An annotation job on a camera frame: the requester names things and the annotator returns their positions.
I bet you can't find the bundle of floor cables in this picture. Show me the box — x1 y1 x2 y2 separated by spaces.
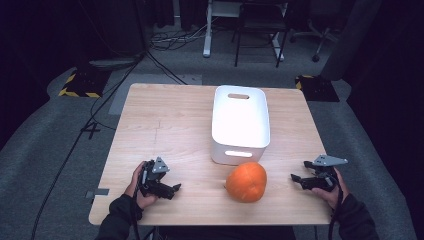
148 16 218 52

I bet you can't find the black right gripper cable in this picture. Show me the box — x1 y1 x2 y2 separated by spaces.
327 168 345 240

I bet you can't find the white desk frame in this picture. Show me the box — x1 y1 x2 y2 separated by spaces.
202 0 288 62

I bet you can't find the grey curtain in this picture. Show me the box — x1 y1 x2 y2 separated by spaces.
320 0 383 81

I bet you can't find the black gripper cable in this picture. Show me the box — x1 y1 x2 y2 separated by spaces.
327 168 345 240
131 165 148 240

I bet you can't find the black metal chair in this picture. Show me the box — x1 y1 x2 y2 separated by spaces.
231 1 290 69

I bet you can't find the yellow-black striped floor plate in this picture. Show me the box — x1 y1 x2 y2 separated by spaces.
57 67 112 100
294 74 341 103

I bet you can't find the white plastic storage bin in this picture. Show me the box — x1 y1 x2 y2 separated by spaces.
210 84 272 167

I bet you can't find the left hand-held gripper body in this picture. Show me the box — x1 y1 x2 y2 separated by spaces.
138 156 171 197

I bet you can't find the orange pumpkin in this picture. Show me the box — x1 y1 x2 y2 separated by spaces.
225 161 268 204

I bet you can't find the grey tape strip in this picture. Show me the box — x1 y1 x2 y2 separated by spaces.
85 187 111 200

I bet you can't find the person's left hand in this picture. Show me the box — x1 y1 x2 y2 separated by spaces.
124 161 160 211

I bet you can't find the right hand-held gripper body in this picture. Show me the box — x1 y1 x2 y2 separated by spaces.
309 154 349 193

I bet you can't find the grey flat stand base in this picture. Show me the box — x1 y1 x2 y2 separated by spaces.
87 57 142 70

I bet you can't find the long black floor cable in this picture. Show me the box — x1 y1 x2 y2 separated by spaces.
30 53 148 240

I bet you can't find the person's right hand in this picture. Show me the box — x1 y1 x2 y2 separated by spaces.
311 166 351 211

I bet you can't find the office chair wheeled base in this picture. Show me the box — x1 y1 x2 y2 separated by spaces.
288 19 338 64

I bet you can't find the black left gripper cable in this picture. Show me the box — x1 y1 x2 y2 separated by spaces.
131 165 148 240

